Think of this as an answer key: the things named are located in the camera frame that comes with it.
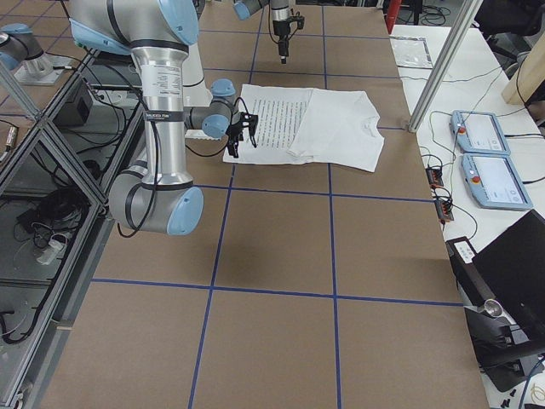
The lower teach pendant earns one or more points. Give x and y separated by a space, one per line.
494 182

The teach pendant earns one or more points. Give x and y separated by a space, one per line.
494 182
478 132

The black laptop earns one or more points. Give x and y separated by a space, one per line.
512 265

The lower orange circuit board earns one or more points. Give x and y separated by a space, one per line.
443 211

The white long-sleeve printed shirt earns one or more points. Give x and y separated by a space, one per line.
309 125

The black office chair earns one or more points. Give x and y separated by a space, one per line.
522 18

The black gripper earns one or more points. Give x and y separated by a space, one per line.
281 31
233 137

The clear plastic bag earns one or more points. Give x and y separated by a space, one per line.
411 52

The upper teach pendant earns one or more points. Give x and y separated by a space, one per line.
478 132

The orange circuit board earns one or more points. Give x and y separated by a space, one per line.
443 211
435 176

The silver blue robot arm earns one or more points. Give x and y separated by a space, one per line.
156 193
246 8

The upper orange circuit board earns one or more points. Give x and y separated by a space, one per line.
435 176

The aluminium frame post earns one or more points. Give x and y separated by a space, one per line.
454 39

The black power adapter box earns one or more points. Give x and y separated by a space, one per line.
76 110

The wooden board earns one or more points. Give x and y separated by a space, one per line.
528 77

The white power strip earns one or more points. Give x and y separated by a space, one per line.
50 252

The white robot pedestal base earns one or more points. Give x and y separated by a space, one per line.
196 95

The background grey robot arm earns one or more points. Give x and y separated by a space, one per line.
22 54

